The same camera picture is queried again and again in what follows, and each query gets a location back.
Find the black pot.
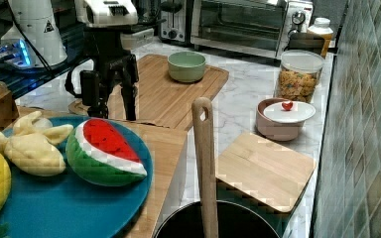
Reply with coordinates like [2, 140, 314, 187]
[154, 200, 280, 238]

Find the white lidded bottle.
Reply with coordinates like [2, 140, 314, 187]
[308, 17, 333, 58]

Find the wooden spoon handle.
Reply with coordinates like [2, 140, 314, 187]
[191, 97, 219, 238]

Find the plush peeled banana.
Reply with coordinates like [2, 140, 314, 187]
[0, 111, 73, 177]

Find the clear cereal container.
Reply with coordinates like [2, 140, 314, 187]
[275, 50, 324, 103]

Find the white lid with red knob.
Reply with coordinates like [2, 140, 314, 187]
[263, 101, 316, 124]

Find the silver toaster oven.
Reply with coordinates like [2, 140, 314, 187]
[190, 0, 314, 59]

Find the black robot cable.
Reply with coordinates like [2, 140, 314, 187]
[7, 0, 56, 74]

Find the plush watermelon slice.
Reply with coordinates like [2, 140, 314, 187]
[65, 118, 147, 186]

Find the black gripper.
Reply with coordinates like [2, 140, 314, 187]
[79, 27, 139, 121]

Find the wooden drawer unit top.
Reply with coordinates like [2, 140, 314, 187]
[5, 105, 189, 238]

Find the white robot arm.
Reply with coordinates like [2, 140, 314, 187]
[75, 0, 139, 121]

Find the large wooden cutting board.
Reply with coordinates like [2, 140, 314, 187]
[69, 55, 228, 131]

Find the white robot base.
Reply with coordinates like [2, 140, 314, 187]
[1, 0, 67, 69]

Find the pink bowl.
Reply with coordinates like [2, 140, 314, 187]
[255, 98, 304, 142]

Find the dark box by oven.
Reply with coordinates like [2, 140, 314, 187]
[288, 33, 324, 55]

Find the green ceramic bowl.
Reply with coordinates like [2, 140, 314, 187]
[168, 52, 206, 83]

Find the blue plate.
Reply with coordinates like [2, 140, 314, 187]
[0, 122, 153, 238]

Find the silver toaster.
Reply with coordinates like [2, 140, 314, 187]
[159, 0, 194, 46]

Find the small bamboo board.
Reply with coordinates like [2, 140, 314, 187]
[216, 133, 316, 213]

